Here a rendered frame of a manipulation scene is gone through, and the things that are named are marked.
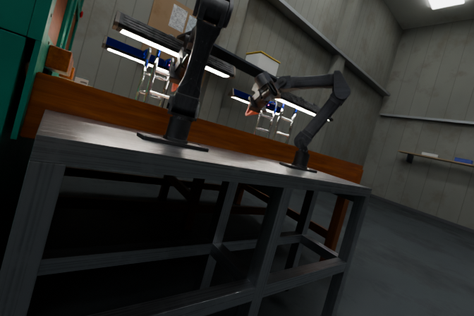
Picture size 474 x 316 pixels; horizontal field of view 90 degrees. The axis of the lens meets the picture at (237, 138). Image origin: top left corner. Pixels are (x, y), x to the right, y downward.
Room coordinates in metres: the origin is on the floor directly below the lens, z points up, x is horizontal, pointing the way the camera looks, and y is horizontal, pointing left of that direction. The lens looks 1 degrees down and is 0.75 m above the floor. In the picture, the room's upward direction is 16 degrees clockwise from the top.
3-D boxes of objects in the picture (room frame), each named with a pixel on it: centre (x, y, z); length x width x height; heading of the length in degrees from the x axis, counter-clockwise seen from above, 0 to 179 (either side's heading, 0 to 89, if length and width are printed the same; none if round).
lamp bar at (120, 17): (1.19, 0.38, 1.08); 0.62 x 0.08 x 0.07; 125
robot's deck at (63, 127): (1.06, 0.09, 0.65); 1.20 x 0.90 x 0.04; 129
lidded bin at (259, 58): (3.81, -0.06, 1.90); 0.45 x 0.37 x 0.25; 129
